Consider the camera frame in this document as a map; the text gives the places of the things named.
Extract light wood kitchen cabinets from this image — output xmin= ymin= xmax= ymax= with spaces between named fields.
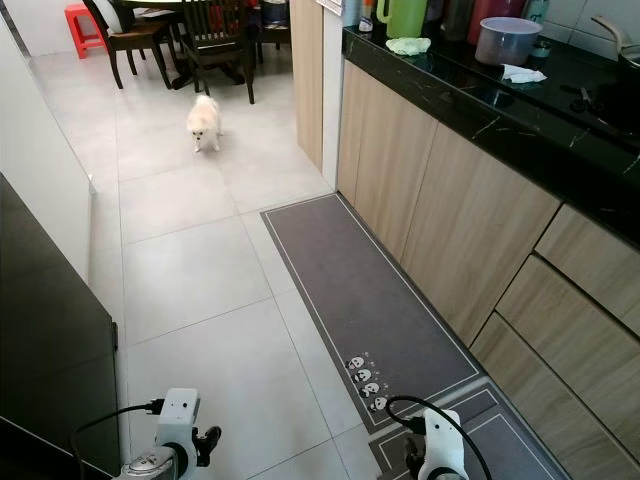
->
xmin=335 ymin=60 xmax=640 ymax=480

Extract dark frying pan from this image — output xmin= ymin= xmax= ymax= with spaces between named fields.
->
xmin=590 ymin=14 xmax=640 ymax=76

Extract dark dining table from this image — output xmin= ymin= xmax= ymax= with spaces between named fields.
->
xmin=105 ymin=0 xmax=261 ymax=15

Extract grey panda print floor mat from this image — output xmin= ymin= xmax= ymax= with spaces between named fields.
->
xmin=260 ymin=193 xmax=486 ymax=431

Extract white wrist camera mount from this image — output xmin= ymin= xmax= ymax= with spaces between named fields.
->
xmin=420 ymin=408 xmax=467 ymax=480
xmin=155 ymin=388 xmax=201 ymax=471

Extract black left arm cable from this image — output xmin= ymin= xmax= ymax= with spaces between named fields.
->
xmin=71 ymin=398 xmax=167 ymax=480

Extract red plastic stool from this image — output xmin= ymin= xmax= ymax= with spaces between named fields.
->
xmin=64 ymin=3 xmax=107 ymax=59

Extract white crumpled tissue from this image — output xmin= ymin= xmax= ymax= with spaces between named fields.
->
xmin=502 ymin=64 xmax=548 ymax=84

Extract maroon bottle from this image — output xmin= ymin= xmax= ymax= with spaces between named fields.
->
xmin=467 ymin=0 xmax=526 ymax=46

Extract black handled scissors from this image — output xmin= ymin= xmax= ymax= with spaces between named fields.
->
xmin=558 ymin=86 xmax=606 ymax=115

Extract grey bordered floor mat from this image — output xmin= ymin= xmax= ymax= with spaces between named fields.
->
xmin=370 ymin=380 xmax=573 ymax=480

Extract green plastic pitcher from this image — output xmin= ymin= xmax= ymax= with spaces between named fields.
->
xmin=376 ymin=0 xmax=429 ymax=39

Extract light wood side panel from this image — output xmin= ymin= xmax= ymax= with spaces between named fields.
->
xmin=289 ymin=0 xmax=325 ymax=171

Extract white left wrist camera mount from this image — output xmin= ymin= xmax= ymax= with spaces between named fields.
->
xmin=155 ymin=388 xmax=201 ymax=471

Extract tall black appliance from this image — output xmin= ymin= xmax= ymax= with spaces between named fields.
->
xmin=0 ymin=175 xmax=121 ymax=480

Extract green crumpled cloth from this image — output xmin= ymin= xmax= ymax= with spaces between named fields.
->
xmin=386 ymin=37 xmax=433 ymax=56

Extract grey lidded container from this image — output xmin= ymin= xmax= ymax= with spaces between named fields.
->
xmin=475 ymin=17 xmax=544 ymax=67

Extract dark wooden dining chair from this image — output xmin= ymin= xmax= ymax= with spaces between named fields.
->
xmin=178 ymin=0 xmax=258 ymax=105
xmin=82 ymin=0 xmax=176 ymax=91

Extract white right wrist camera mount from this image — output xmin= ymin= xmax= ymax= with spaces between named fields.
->
xmin=420 ymin=408 xmax=467 ymax=480

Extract small white fluffy dog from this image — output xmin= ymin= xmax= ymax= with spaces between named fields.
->
xmin=186 ymin=95 xmax=223 ymax=155

